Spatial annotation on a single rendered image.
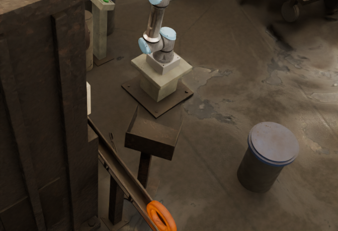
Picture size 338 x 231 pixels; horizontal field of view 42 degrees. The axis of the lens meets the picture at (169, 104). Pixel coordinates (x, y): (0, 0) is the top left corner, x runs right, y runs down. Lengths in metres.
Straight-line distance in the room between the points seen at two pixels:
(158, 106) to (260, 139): 0.89
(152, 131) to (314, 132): 1.52
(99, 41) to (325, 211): 2.03
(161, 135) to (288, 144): 0.83
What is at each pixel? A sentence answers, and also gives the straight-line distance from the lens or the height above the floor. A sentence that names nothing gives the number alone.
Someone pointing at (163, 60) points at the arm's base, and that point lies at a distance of 3.09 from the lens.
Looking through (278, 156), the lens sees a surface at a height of 0.43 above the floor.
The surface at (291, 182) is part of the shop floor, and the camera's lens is 3.21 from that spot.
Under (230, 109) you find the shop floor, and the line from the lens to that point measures 3.43.
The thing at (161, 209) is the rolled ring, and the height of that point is 0.75.
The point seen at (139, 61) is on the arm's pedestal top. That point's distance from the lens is 3.20.
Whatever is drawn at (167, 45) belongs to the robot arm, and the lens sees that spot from 3.00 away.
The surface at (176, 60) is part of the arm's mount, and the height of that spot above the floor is 0.37.
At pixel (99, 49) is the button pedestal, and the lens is 3.52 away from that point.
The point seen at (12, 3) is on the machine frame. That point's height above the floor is 1.76.
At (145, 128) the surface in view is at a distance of 2.44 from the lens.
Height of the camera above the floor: 2.57
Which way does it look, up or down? 50 degrees down
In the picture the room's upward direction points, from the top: 11 degrees clockwise
